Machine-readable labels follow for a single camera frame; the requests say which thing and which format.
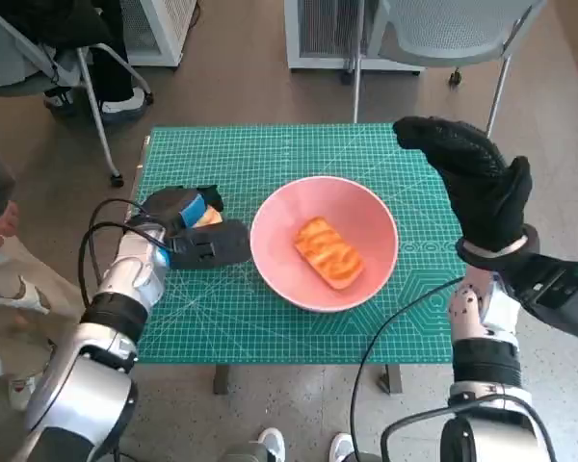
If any person in black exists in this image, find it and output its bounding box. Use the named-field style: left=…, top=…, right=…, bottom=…
left=0, top=0, right=148, bottom=121

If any person in beige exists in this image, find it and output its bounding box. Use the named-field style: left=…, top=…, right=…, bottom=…
left=0, top=137, right=86, bottom=410

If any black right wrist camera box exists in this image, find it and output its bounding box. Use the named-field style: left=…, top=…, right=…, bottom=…
left=503, top=252, right=578, bottom=341

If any round toy bread bun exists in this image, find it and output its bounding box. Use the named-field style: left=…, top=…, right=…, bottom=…
left=192, top=205, right=223, bottom=230

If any grey office chair mesh back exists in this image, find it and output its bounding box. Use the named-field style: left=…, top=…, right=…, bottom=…
left=351, top=0, right=548, bottom=139

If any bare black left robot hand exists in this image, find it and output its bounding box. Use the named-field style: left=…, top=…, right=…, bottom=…
left=142, top=184, right=225, bottom=232

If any pink bowl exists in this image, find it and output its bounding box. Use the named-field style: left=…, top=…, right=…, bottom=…
left=249, top=175, right=400, bottom=314

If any long toy bread loaf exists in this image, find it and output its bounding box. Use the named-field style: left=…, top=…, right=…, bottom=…
left=293, top=216, right=366, bottom=292

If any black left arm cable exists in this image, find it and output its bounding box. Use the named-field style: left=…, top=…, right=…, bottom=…
left=78, top=198, right=172, bottom=309

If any long thin black cable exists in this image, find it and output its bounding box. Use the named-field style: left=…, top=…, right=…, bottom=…
left=349, top=276, right=466, bottom=462

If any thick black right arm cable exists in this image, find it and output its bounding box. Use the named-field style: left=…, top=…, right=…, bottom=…
left=380, top=401, right=558, bottom=462

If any green cutting mat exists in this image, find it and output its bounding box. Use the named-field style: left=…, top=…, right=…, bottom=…
left=134, top=123, right=468, bottom=366

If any grey office chair solid seat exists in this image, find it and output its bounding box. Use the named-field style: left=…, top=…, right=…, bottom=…
left=0, top=0, right=154, bottom=189

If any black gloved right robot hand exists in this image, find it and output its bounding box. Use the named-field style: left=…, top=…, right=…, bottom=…
left=393, top=115, right=534, bottom=254

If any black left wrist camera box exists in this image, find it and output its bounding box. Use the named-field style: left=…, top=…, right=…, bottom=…
left=166, top=218, right=251, bottom=270

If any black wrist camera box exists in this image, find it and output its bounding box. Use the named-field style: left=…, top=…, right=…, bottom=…
left=166, top=218, right=251, bottom=270
left=503, top=252, right=578, bottom=341

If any white shoe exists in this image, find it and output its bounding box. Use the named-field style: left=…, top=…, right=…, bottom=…
left=329, top=432, right=360, bottom=462
left=257, top=427, right=285, bottom=462

